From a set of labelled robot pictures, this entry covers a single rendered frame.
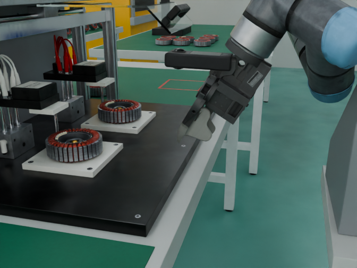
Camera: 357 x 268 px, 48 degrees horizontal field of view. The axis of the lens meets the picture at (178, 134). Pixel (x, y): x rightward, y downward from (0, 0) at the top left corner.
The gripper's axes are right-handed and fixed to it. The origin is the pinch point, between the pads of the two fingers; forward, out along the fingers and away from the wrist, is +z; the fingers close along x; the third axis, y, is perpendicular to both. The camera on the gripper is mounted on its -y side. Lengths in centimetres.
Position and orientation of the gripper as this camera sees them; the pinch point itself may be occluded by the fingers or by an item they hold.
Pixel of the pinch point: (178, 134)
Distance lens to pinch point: 74.6
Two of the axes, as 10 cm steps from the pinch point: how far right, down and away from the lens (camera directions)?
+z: -4.9, 7.7, 4.2
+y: 8.4, 5.4, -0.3
